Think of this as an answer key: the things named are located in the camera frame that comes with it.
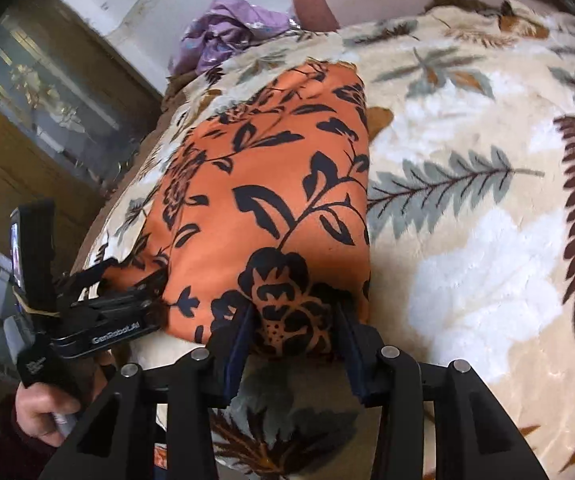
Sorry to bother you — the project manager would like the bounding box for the orange black floral shirt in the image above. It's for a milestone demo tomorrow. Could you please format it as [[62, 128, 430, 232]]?
[[102, 60, 371, 358]]

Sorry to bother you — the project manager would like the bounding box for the person left hand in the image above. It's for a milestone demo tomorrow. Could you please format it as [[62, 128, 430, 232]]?
[[15, 349, 112, 449]]

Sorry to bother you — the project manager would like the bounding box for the brown wooden glass door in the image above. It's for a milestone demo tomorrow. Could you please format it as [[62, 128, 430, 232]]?
[[0, 0, 160, 397]]

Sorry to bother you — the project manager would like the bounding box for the beige leaf pattern blanket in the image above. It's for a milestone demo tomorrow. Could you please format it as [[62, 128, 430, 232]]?
[[77, 0, 575, 479]]

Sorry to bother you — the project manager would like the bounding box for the purple floral cloth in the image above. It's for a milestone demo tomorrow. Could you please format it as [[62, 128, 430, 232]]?
[[169, 0, 298, 76]]

